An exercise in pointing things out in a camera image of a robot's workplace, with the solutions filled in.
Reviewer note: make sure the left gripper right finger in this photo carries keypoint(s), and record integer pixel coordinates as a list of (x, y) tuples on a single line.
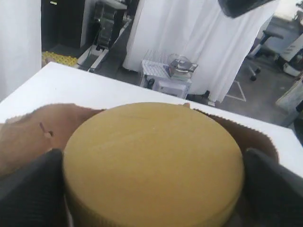
[(272, 195)]

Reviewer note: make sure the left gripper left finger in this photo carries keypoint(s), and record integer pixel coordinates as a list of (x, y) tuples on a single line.
[(33, 196)]

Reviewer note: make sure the clear jar gold lid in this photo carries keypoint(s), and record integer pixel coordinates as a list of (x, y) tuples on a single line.
[(152, 165)]

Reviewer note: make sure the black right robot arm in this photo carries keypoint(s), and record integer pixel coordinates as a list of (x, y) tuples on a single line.
[(236, 8)]

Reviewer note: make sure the yellow floor mat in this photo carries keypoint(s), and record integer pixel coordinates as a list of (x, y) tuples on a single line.
[(48, 57)]

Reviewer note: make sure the grey office chair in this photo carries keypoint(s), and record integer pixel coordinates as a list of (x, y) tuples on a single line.
[(260, 50)]

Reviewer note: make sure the clear container on cart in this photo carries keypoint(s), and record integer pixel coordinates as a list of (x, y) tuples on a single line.
[(180, 67)]

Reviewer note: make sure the white hanging curtain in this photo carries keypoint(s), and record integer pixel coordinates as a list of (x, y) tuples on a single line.
[(198, 30)]

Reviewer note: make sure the white left curtain panel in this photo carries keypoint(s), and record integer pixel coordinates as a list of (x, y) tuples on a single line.
[(20, 43)]

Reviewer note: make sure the white wire shelf cart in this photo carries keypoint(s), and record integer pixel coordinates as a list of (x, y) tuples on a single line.
[(154, 75)]

